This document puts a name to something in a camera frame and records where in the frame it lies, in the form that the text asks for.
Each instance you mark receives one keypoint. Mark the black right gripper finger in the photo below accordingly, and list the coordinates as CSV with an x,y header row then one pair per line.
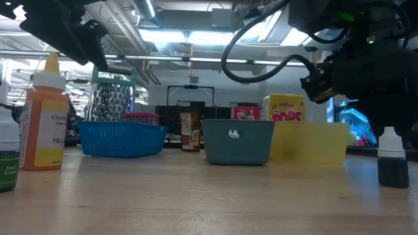
x,y
392,112

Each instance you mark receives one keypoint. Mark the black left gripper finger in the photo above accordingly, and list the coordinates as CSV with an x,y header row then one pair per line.
x,y
94,42

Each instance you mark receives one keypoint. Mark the wide dark liquid dropper bottle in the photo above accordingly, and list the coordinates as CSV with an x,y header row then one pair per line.
x,y
392,173

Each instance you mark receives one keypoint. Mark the red sprinkles packet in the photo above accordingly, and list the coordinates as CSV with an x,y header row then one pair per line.
x,y
140,118

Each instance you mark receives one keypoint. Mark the yellow Corn Pops cereal box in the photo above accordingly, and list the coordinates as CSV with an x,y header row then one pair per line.
x,y
284,107

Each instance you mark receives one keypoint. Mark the red Froot Loops cereal box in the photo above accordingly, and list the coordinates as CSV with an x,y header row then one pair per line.
x,y
245,113

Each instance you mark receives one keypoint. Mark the green label dropper bottle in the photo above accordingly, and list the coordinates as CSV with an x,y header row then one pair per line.
x,y
8,169

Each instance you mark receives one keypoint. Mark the teal plastic bin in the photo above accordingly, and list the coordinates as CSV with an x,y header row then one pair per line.
x,y
238,150

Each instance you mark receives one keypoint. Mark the steel box grater teal trim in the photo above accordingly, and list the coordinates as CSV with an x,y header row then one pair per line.
x,y
111,101

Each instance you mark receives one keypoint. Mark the long LED light bar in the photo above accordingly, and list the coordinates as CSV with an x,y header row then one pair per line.
x,y
163,58

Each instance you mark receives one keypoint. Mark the translucent yellow plastic bin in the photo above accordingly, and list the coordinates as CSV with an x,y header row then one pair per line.
x,y
310,143

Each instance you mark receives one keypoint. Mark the blue plastic basket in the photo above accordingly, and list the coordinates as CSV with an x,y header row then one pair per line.
x,y
121,140

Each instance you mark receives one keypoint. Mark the yellow food colouring squeeze bottle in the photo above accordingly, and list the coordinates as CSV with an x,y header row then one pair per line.
x,y
44,130

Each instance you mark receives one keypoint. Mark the black partition panels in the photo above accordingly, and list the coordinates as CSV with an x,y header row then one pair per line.
x,y
166,124

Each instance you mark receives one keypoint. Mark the brown foil pouch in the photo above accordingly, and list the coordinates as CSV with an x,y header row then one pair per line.
x,y
190,130

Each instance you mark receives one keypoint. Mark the black aluminium table frame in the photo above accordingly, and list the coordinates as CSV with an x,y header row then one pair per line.
x,y
362,151

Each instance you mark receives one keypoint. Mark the black metal gantry frame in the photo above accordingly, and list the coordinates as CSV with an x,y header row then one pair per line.
x,y
191,87

